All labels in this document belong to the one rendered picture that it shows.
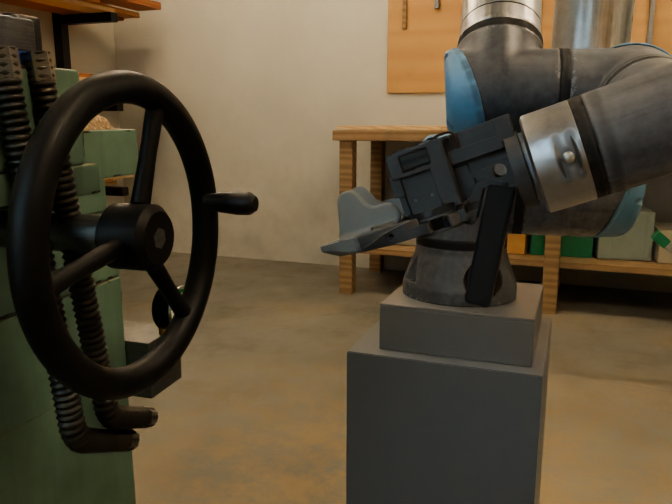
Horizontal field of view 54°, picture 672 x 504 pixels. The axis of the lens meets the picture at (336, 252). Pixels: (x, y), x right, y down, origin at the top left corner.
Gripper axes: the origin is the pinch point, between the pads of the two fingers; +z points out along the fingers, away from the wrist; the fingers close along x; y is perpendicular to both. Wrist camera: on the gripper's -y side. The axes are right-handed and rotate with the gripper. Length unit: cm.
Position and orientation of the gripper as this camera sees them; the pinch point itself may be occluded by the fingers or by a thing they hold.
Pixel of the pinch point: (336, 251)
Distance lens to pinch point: 65.7
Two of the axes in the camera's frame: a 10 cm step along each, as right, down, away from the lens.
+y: -3.3, -9.4, -0.9
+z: -9.0, 2.8, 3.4
